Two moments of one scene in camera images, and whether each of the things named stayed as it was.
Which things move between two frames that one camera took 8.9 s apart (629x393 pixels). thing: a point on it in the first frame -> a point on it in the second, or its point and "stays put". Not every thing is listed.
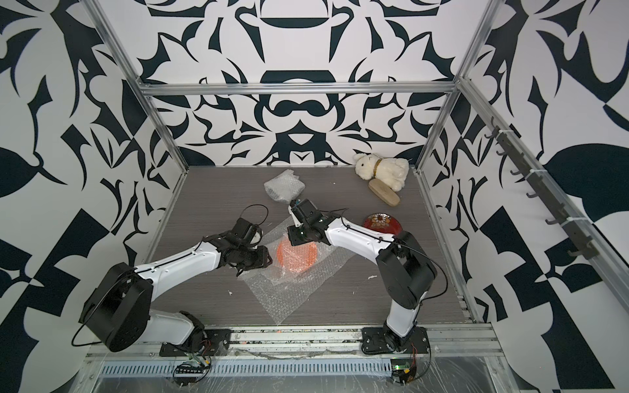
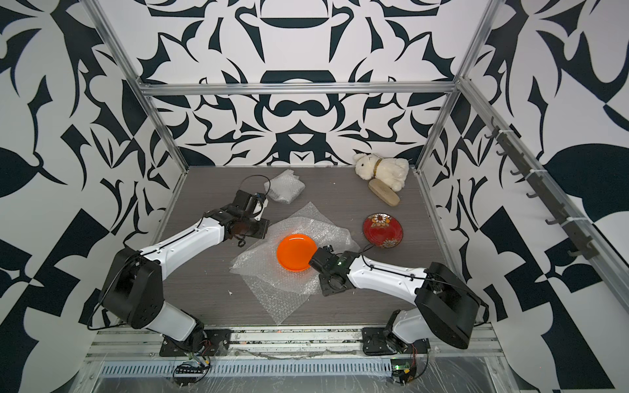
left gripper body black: (255, 257) -> (256, 228)
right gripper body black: (298, 234) -> (326, 287)
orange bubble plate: (296, 259) stays put
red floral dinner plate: (383, 222) stays put
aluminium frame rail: (296, 87) stays put
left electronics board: (191, 372) stays put
